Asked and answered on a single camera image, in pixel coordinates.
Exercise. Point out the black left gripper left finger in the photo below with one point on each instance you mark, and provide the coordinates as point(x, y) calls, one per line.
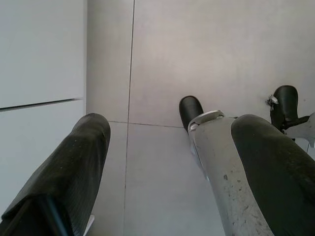
point(61, 172)

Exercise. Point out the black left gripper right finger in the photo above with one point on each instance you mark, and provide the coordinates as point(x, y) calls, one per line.
point(275, 172)

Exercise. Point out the white cabinet panel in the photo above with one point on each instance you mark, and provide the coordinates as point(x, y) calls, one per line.
point(41, 49)
point(29, 132)

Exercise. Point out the silver robot left leg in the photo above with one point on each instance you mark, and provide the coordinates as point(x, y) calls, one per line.
point(221, 172)

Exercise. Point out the black robot right foot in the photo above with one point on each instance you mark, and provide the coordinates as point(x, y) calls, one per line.
point(285, 103)

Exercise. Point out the black robot foot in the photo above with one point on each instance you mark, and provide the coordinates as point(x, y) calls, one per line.
point(190, 110)
point(285, 103)

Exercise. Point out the black robot left foot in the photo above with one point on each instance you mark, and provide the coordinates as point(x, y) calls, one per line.
point(190, 110)

